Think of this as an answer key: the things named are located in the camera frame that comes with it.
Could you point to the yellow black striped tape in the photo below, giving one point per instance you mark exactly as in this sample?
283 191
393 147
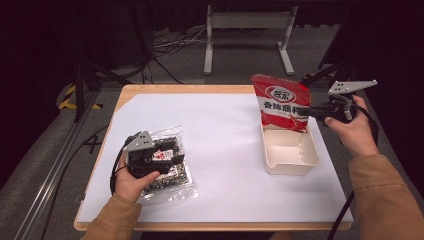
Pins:
68 100

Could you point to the person's left hand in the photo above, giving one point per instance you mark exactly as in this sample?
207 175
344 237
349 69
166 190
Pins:
133 186

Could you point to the red seasoning packet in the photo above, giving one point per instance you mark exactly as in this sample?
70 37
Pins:
283 100

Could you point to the black stand leg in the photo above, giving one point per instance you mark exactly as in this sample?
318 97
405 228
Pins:
326 71

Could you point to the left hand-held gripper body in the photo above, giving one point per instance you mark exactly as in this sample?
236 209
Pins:
140 146

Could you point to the aluminium rail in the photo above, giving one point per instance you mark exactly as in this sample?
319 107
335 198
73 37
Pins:
50 176

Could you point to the white metal stand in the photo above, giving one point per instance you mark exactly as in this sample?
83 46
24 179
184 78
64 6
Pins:
250 20

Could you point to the person's right hand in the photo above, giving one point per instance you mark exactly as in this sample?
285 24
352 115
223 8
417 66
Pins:
356 136

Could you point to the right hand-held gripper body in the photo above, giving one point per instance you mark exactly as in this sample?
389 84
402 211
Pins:
340 106

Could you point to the black tripod stand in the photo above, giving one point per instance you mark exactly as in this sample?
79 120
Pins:
81 86

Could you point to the clear dried seaweed bag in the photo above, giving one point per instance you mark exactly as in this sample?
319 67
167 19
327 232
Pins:
173 180

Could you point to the white plastic box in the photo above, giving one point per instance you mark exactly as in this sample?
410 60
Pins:
290 156

